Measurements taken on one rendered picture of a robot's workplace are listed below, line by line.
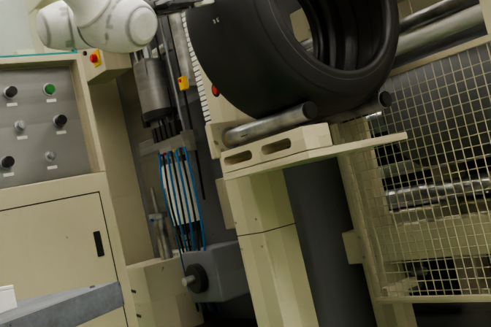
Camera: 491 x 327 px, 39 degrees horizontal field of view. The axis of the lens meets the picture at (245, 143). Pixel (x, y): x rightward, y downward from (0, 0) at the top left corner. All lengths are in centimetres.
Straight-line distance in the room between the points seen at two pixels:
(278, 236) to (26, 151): 77
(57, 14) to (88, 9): 14
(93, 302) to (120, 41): 50
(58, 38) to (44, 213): 72
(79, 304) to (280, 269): 107
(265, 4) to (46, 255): 93
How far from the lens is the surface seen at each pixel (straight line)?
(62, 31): 144
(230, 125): 195
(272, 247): 201
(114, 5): 132
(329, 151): 169
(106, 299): 109
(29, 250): 201
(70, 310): 102
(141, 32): 131
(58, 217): 205
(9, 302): 109
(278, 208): 204
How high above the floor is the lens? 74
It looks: 4 degrees up
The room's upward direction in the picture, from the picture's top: 13 degrees counter-clockwise
